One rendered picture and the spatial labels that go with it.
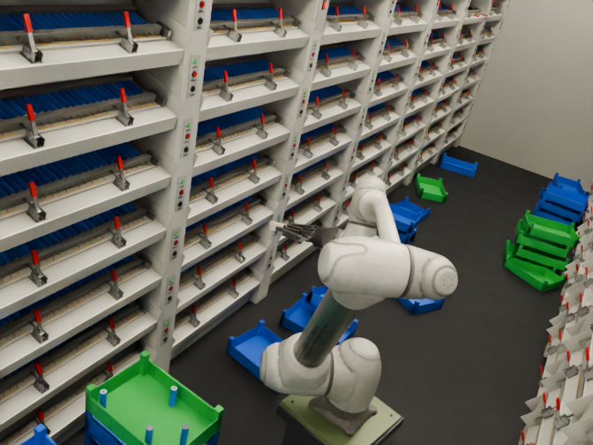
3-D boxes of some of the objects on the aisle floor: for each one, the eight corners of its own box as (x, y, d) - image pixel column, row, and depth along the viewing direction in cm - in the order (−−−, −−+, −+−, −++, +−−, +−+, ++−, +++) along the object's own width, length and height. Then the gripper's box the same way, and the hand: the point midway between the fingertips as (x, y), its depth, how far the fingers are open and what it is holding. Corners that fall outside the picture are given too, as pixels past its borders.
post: (168, 373, 216) (228, -132, 136) (151, 386, 208) (203, -140, 129) (131, 348, 223) (167, -144, 144) (113, 360, 216) (140, -152, 136)
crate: (441, 308, 292) (446, 296, 289) (412, 314, 282) (417, 302, 278) (406, 275, 314) (410, 264, 310) (379, 281, 304) (382, 268, 300)
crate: (355, 334, 260) (358, 320, 256) (335, 356, 243) (340, 342, 240) (301, 305, 271) (304, 291, 267) (279, 324, 255) (281, 311, 251)
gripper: (318, 255, 190) (259, 240, 201) (334, 242, 201) (279, 228, 212) (318, 235, 187) (259, 221, 198) (335, 222, 198) (279, 209, 209)
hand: (277, 226), depth 204 cm, fingers closed
